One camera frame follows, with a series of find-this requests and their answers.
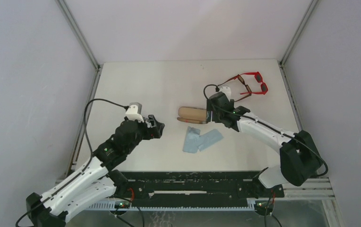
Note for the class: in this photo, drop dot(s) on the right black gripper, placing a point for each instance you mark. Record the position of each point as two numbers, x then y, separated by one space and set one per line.
211 111

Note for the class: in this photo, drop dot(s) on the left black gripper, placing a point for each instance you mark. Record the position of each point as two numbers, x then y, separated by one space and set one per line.
153 127

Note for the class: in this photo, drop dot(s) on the brown striped glasses case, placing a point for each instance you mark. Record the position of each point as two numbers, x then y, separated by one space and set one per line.
192 115

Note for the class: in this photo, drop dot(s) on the light blue cleaning cloth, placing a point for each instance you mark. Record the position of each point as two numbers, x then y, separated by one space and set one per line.
191 141

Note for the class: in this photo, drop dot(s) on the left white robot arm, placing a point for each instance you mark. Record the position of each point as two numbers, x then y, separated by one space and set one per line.
96 179

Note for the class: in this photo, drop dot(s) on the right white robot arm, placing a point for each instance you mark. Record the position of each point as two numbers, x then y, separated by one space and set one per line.
299 156

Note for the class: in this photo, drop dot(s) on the brown tortoise sunglasses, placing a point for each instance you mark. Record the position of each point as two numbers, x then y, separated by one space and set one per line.
238 86

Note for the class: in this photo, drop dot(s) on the red sunglasses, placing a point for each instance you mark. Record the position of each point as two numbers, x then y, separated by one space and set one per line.
259 79

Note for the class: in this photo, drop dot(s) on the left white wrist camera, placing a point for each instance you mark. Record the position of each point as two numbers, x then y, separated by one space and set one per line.
133 112

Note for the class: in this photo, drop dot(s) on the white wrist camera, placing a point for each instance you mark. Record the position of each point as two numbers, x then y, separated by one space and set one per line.
133 112
227 91

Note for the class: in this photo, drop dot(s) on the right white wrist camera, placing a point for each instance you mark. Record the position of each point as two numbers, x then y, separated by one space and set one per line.
227 91

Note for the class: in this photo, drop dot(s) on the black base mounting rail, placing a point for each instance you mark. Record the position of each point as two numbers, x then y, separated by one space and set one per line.
194 190

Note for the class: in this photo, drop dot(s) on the left aluminium frame post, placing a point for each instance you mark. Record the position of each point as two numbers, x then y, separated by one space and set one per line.
80 137

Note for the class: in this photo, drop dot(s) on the aluminium frame post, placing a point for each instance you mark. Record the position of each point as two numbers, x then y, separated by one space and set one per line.
80 137
287 54

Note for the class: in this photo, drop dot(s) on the right aluminium frame post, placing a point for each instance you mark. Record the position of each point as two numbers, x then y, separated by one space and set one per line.
287 54

